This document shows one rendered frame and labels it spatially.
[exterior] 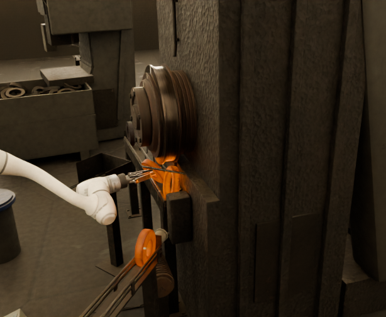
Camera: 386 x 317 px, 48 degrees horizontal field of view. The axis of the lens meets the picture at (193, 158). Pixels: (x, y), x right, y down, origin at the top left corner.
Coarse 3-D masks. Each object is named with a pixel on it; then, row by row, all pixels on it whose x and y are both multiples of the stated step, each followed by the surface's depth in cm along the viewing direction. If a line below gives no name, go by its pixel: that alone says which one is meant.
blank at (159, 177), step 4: (144, 160) 228; (148, 160) 225; (144, 164) 227; (148, 164) 223; (152, 164) 223; (156, 164) 223; (144, 168) 232; (160, 168) 224; (156, 172) 224; (160, 172) 223; (164, 172) 225; (152, 176) 233; (156, 176) 231; (160, 176) 224; (156, 180) 234; (160, 180) 228
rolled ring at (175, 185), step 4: (168, 168) 218; (172, 168) 213; (176, 168) 214; (168, 172) 219; (164, 176) 224; (168, 176) 222; (172, 176) 211; (176, 176) 210; (164, 180) 223; (168, 180) 223; (172, 180) 211; (176, 180) 209; (164, 184) 223; (168, 184) 223; (172, 184) 210; (176, 184) 209; (164, 188) 222; (168, 188) 223; (172, 188) 210; (176, 188) 209; (164, 192) 222; (168, 192) 221; (164, 196) 221
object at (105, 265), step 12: (96, 156) 270; (108, 156) 270; (84, 168) 264; (96, 168) 272; (108, 168) 273; (120, 168) 252; (84, 180) 266; (108, 228) 272; (108, 240) 276; (120, 240) 277; (120, 252) 279; (108, 264) 283; (120, 264) 282
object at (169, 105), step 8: (152, 72) 195; (160, 72) 192; (160, 80) 189; (168, 80) 189; (160, 88) 185; (168, 88) 187; (160, 96) 185; (168, 96) 186; (168, 104) 185; (176, 104) 186; (168, 112) 185; (176, 112) 186; (168, 120) 185; (176, 120) 186; (168, 128) 186; (176, 128) 187; (168, 136) 188; (176, 136) 189; (168, 144) 190; (176, 144) 192; (168, 152) 194; (176, 152) 196; (160, 160) 205; (168, 160) 204
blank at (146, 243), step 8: (144, 232) 172; (152, 232) 177; (144, 240) 169; (152, 240) 178; (136, 248) 169; (144, 248) 170; (152, 248) 179; (136, 256) 169; (144, 256) 170; (136, 264) 171
